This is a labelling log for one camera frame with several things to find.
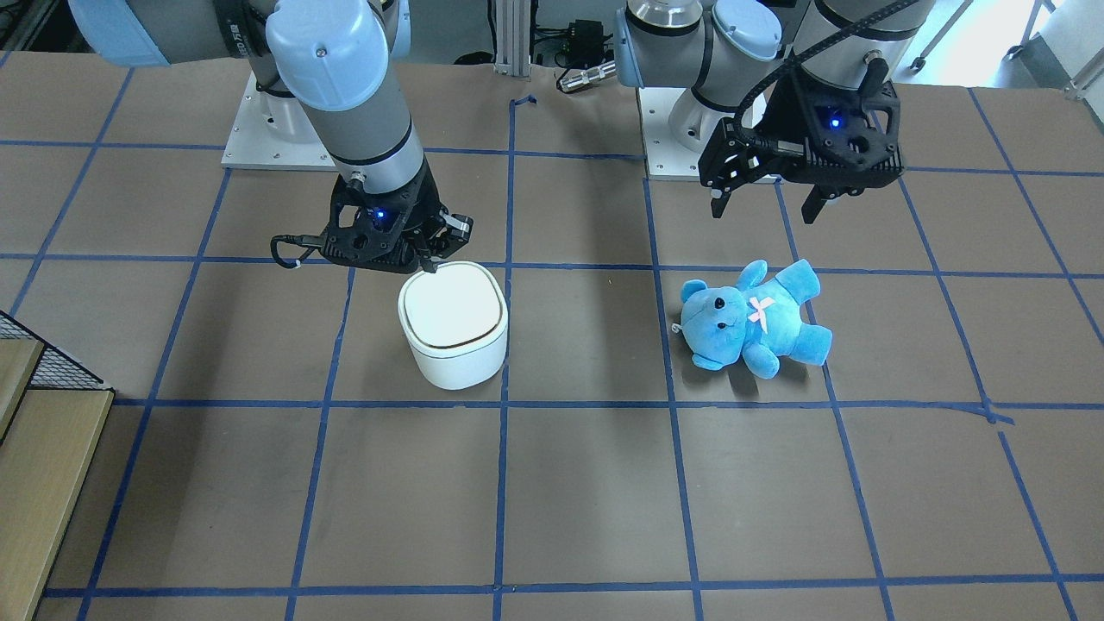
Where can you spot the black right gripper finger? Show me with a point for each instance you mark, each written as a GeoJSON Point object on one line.
{"type": "Point", "coordinates": [453, 234]}
{"type": "Point", "coordinates": [429, 250]}

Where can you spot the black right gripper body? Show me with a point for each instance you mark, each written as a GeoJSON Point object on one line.
{"type": "Point", "coordinates": [429, 211]}

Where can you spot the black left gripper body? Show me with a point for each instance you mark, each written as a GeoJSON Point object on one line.
{"type": "Point", "coordinates": [787, 112]}

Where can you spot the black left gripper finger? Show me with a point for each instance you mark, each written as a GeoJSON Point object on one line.
{"type": "Point", "coordinates": [734, 156]}
{"type": "Point", "coordinates": [819, 197]}

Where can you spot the white trash can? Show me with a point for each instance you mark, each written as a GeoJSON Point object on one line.
{"type": "Point", "coordinates": [456, 321]}

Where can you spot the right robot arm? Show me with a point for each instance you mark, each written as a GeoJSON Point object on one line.
{"type": "Point", "coordinates": [334, 59]}

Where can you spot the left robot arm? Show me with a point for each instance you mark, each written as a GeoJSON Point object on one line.
{"type": "Point", "coordinates": [732, 54]}

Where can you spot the blue teddy bear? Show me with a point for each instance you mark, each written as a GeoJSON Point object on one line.
{"type": "Point", "coordinates": [756, 320]}

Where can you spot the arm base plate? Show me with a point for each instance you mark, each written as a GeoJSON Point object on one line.
{"type": "Point", "coordinates": [675, 126]}
{"type": "Point", "coordinates": [272, 133]}

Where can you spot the aluminium frame post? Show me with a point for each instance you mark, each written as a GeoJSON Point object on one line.
{"type": "Point", "coordinates": [512, 27]}

